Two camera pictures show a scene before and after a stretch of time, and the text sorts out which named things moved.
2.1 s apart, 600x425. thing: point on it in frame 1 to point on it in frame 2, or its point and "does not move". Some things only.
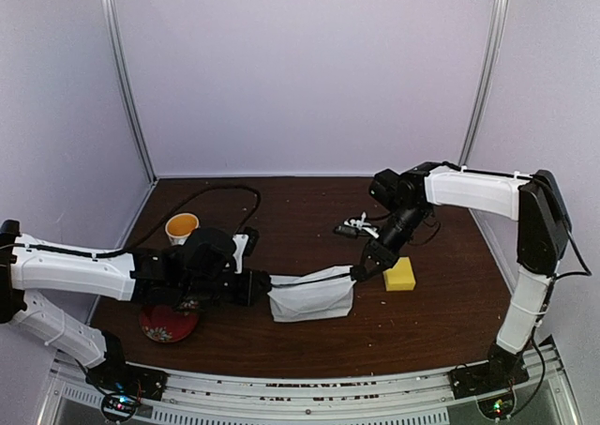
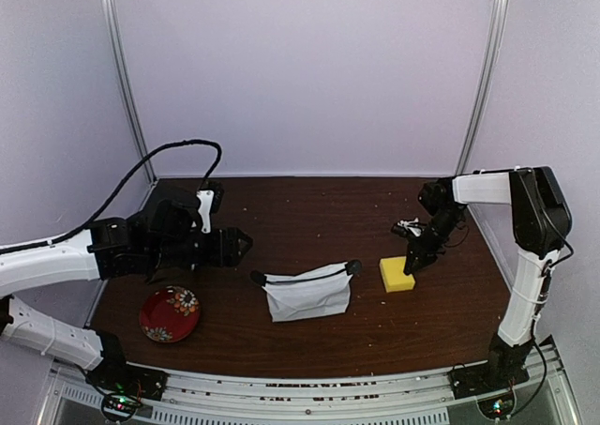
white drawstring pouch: [322, 294] does not move
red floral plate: [165, 324] does not move
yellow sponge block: [401, 277] does not move
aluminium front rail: [403, 397] does not move
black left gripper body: [210, 289] to [222, 253]
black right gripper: [382, 253] to [426, 254]
